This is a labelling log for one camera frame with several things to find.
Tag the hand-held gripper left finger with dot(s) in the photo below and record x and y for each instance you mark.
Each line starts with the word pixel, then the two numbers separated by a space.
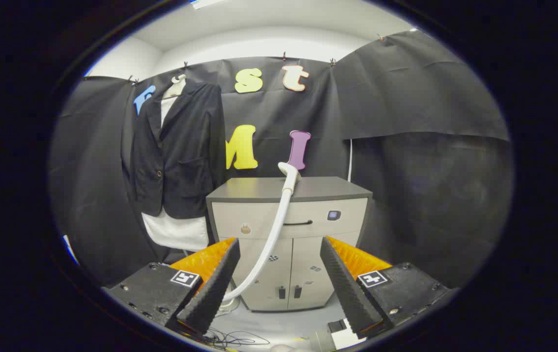
pixel 210 298

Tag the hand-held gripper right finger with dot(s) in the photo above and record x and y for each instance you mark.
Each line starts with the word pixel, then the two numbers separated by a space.
pixel 350 298

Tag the white shirt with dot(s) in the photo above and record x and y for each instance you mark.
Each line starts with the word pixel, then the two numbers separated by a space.
pixel 176 232

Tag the white garment steamer head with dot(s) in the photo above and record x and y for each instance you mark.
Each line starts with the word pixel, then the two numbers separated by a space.
pixel 289 175

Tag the black suit jacket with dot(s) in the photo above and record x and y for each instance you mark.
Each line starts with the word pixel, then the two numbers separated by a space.
pixel 186 146

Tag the cream clothes hanger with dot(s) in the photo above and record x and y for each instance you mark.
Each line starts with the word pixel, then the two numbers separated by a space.
pixel 175 88

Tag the grey cabinet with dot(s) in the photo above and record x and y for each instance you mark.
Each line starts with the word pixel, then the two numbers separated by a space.
pixel 259 215

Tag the black backdrop cloth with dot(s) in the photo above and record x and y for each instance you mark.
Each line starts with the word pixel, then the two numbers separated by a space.
pixel 406 171

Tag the ceiling light panel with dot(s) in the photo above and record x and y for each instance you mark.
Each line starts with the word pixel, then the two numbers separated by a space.
pixel 205 3

